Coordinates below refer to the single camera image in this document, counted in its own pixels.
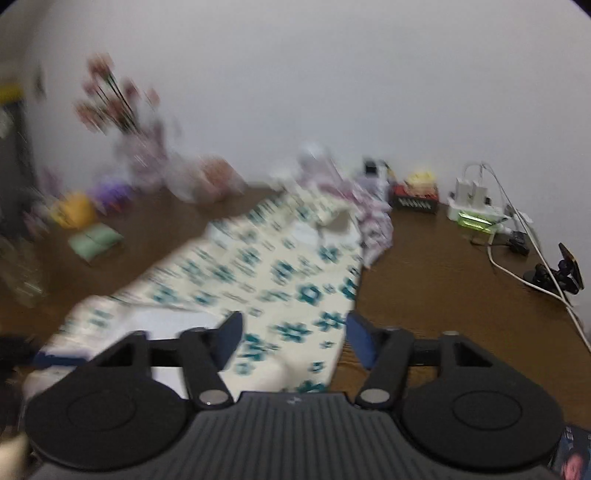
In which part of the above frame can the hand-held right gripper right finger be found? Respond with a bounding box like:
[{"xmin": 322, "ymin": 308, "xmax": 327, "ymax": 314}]
[{"xmin": 346, "ymin": 312, "xmax": 497, "ymax": 409}]

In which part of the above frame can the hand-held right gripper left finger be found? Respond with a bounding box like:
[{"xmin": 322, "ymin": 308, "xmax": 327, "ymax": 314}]
[{"xmin": 92, "ymin": 311, "xmax": 245, "ymax": 409}]

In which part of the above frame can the black phone holder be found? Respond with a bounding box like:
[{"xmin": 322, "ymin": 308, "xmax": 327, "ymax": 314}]
[{"xmin": 523, "ymin": 258, "xmax": 583, "ymax": 296}]

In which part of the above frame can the white bottle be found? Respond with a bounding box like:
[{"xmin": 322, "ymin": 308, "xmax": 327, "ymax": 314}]
[{"xmin": 362, "ymin": 158, "xmax": 389, "ymax": 200}]

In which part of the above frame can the artificial flower bouquet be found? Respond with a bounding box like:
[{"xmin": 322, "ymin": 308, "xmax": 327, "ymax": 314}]
[{"xmin": 75, "ymin": 53, "xmax": 182, "ymax": 193}]

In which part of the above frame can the small black adapter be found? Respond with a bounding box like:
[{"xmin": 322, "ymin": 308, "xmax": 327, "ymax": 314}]
[{"xmin": 505, "ymin": 233, "xmax": 530, "ymax": 256}]

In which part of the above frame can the cream teal-flowered garment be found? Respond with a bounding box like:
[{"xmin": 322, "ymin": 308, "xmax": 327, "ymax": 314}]
[{"xmin": 23, "ymin": 187, "xmax": 365, "ymax": 403}]

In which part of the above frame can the black printed box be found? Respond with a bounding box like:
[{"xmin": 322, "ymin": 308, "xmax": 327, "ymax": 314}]
[{"xmin": 389, "ymin": 185, "xmax": 440, "ymax": 215}]

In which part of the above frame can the purple object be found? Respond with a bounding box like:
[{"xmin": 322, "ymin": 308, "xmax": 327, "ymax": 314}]
[{"xmin": 91, "ymin": 181, "xmax": 136, "ymax": 214}]

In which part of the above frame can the white power strip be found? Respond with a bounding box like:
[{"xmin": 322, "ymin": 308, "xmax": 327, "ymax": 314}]
[{"xmin": 445, "ymin": 196, "xmax": 509, "ymax": 232}]

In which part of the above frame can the green translucent box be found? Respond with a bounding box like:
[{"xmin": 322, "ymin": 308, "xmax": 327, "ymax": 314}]
[{"xmin": 457, "ymin": 211, "xmax": 496, "ymax": 232}]

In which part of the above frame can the thin white cable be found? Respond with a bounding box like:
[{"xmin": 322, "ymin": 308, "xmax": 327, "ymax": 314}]
[{"xmin": 464, "ymin": 161, "xmax": 578, "ymax": 308}]

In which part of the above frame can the clear plastic bag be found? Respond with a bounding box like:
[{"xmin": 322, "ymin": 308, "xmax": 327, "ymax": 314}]
[{"xmin": 165, "ymin": 154, "xmax": 246, "ymax": 205}]

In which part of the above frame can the black smartphone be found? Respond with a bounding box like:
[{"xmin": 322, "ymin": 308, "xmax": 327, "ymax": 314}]
[{"xmin": 558, "ymin": 242, "xmax": 585, "ymax": 292}]

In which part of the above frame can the printed paper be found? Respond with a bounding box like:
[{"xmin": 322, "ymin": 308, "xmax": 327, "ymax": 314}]
[{"xmin": 551, "ymin": 424, "xmax": 591, "ymax": 480}]

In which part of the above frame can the pink patterned garment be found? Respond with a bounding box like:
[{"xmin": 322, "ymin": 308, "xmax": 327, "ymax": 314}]
[{"xmin": 295, "ymin": 143, "xmax": 396, "ymax": 269}]

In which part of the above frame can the yellow toy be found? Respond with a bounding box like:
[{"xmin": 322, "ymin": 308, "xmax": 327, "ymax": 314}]
[{"xmin": 405, "ymin": 170, "xmax": 438, "ymax": 188}]

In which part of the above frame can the yellow round container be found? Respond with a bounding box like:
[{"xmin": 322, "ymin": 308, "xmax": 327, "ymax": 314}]
[{"xmin": 50, "ymin": 193, "xmax": 96, "ymax": 229}]

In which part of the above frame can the thick white cable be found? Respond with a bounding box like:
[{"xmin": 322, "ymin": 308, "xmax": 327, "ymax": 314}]
[{"xmin": 487, "ymin": 242, "xmax": 591, "ymax": 354}]

